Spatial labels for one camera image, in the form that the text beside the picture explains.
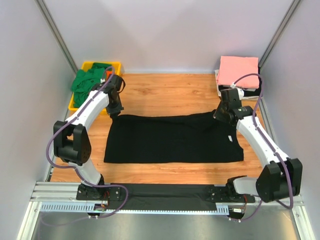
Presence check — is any orange t shirt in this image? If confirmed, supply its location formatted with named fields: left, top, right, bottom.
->
left=105, top=70, right=113, bottom=79

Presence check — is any pink folded t shirt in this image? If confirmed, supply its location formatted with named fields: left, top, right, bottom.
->
left=216, top=56, right=260, bottom=89

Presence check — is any green t shirt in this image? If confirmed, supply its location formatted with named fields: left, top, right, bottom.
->
left=71, top=61, right=112, bottom=108

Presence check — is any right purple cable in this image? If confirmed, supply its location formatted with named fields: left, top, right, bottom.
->
left=228, top=73, right=295, bottom=223

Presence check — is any black t shirt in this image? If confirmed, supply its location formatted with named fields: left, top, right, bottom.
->
left=103, top=111, right=244, bottom=164

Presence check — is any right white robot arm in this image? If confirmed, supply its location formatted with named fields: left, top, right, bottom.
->
left=213, top=88, right=303, bottom=203

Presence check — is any aluminium frame rail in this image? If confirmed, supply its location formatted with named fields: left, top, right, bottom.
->
left=29, top=181, right=306, bottom=215

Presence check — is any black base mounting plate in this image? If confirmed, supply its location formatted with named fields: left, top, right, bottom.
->
left=76, top=183, right=255, bottom=211

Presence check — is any stack of folded shirts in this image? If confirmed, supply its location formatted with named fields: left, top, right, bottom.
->
left=214, top=69, right=262, bottom=101

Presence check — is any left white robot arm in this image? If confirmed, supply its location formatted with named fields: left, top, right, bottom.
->
left=52, top=74, right=126, bottom=201

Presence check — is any yellow plastic tray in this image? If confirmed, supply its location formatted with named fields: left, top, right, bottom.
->
left=68, top=61, right=122, bottom=112

